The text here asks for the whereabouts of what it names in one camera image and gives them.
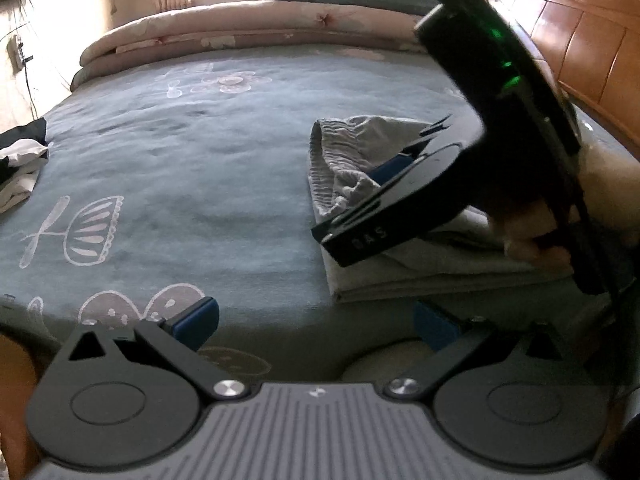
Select person's right forearm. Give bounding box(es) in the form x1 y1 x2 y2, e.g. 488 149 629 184
595 230 640 393

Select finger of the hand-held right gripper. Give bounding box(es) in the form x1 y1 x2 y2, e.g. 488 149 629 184
367 112 456 191

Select person's right hand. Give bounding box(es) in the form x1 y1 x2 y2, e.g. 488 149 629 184
487 140 640 268

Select pink floral folded quilt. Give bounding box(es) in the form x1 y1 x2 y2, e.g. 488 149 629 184
72 0 452 92

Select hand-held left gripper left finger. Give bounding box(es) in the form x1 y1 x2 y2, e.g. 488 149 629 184
50 296 252 402

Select wall socket with plug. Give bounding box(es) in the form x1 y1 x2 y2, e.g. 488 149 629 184
7 34 37 112

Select grey sweatpants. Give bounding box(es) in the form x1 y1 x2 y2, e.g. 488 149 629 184
307 115 577 304

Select black and white clothes pile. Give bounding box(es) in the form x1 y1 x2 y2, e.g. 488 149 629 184
0 117 52 214

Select wooden headboard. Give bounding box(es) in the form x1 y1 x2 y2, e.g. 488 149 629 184
481 0 640 162

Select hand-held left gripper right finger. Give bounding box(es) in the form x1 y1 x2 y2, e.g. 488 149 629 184
382 300 572 402

